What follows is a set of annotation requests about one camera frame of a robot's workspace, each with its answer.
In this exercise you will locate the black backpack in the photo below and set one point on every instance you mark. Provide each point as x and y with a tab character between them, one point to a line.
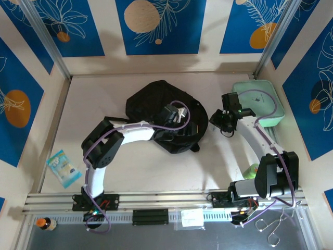
145	104

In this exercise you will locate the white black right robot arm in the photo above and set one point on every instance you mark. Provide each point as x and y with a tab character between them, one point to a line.
260	145

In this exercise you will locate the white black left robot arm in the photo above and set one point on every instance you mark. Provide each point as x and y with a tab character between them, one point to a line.
135	134

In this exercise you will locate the clear bag with white card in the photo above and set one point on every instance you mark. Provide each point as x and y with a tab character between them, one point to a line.
191	218

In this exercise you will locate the green roll with orange mark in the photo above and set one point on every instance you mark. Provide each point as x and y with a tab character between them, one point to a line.
250	172

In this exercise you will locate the mint green zip pouch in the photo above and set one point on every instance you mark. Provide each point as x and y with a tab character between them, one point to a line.
270	89

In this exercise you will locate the blue poster with beige circle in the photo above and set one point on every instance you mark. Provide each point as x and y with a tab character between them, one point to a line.
161	41

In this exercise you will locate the blue poster white feather print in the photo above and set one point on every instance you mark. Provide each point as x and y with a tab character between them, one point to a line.
239	26

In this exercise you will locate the blue white snack packet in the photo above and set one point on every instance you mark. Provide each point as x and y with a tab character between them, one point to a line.
63	169

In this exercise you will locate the blue poster white flower print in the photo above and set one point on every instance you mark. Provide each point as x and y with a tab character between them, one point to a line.
83	44

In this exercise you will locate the brown bottle with orange cap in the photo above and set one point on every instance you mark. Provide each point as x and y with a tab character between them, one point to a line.
46	224

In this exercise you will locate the aluminium rail frame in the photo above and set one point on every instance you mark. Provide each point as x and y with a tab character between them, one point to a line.
161	199

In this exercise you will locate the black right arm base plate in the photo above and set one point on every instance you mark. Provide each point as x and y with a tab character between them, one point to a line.
218	199

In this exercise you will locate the black block on rail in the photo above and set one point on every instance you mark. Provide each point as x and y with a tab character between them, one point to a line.
151	217

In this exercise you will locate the aluminium corner post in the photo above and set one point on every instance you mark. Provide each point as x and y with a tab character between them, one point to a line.
49	44
273	44

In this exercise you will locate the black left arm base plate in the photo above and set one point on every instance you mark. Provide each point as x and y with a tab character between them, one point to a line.
112	201

